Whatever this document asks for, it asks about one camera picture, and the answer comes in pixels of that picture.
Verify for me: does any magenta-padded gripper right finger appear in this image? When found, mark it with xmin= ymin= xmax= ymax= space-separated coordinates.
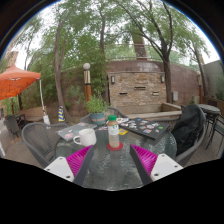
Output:
xmin=129 ymin=144 xmax=184 ymax=186

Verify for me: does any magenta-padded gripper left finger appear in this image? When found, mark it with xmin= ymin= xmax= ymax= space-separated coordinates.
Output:
xmin=43 ymin=144 xmax=95 ymax=187

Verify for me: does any coffee drink bottle green cap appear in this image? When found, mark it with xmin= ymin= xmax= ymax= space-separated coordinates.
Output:
xmin=107 ymin=114 xmax=120 ymax=149

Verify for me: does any white ceramic mug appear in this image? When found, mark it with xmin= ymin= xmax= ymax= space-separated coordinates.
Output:
xmin=72 ymin=128 xmax=98 ymax=148

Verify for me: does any grey laptop with stickers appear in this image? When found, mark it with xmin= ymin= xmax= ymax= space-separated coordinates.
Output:
xmin=55 ymin=122 xmax=98 ymax=142

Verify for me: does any dark laptop with stickers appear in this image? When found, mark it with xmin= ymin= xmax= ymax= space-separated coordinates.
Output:
xmin=118 ymin=117 xmax=171 ymax=140

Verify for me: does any yellow blue striped cone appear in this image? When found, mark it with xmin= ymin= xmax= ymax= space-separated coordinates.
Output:
xmin=58 ymin=105 xmax=66 ymax=123

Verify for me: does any potted green plant teal pot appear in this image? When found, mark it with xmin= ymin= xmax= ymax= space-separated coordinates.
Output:
xmin=84 ymin=94 xmax=109 ymax=126

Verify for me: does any white canopy pole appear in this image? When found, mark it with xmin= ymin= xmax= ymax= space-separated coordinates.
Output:
xmin=39 ymin=79 xmax=51 ymax=125

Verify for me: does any round dark patio table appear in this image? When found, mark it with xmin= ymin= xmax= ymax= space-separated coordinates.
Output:
xmin=197 ymin=103 xmax=223 ymax=149

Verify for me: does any orange canopy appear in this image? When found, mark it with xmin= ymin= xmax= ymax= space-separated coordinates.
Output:
xmin=0 ymin=63 xmax=42 ymax=101

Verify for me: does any stone fountain wall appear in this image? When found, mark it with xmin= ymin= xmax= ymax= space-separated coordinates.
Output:
xmin=107 ymin=71 xmax=168 ymax=114

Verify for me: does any striped lamp post white globe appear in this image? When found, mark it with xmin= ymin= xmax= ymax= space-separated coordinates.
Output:
xmin=82 ymin=62 xmax=93 ymax=103

